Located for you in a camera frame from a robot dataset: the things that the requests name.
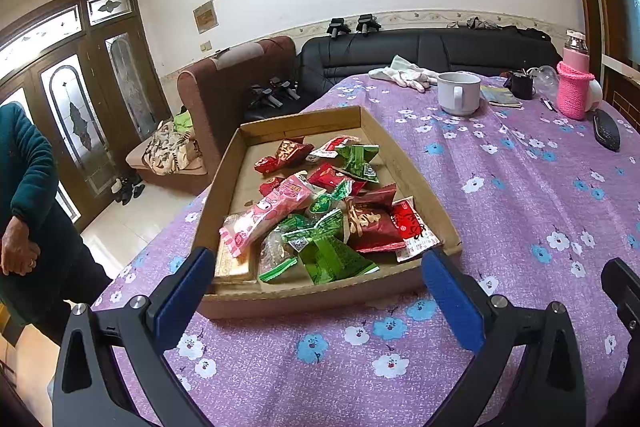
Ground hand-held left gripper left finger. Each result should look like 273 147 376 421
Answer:
51 246 217 427

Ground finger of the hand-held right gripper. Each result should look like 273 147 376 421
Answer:
601 258 640 427

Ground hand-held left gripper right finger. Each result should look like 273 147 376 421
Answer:
420 245 588 427

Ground pile of mixed snacks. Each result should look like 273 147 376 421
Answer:
218 134 441 285

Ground shallow cardboard box tray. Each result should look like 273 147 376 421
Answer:
194 105 462 320

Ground purple floral tablecloth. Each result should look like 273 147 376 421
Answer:
90 74 640 427

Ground patterned beige cloth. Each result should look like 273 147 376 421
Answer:
142 119 203 178

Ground black textured case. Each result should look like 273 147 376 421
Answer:
592 108 622 152

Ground white round object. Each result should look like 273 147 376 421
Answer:
585 79 603 110

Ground white cup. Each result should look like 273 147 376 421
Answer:
437 72 482 116

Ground brown armchair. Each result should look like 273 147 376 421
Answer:
125 36 296 195

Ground yellow blue booklet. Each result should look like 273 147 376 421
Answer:
480 86 523 108

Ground pink bottle with knitted sleeve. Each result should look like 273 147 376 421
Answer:
556 31 596 120

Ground wooden door with oval glass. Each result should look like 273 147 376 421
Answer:
0 79 38 128
32 49 113 228

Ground small black container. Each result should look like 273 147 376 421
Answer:
504 72 536 100

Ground clear plastic cup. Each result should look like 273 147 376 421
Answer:
532 66 560 95

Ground narrow wooden glass door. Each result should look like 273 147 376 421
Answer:
100 19 168 152

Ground black leather sofa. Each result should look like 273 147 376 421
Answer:
242 29 563 122

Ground black cloth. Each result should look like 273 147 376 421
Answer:
515 27 553 42

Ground grey cloth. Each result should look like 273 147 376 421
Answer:
447 16 516 30

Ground small transom window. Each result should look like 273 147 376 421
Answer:
86 0 135 26

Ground wide transom window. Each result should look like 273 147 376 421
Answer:
0 4 83 65

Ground yellowish wall paper notice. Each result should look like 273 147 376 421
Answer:
193 1 219 34

